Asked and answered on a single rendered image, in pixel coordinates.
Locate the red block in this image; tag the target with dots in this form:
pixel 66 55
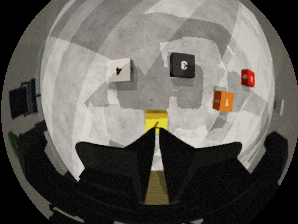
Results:
pixel 247 78

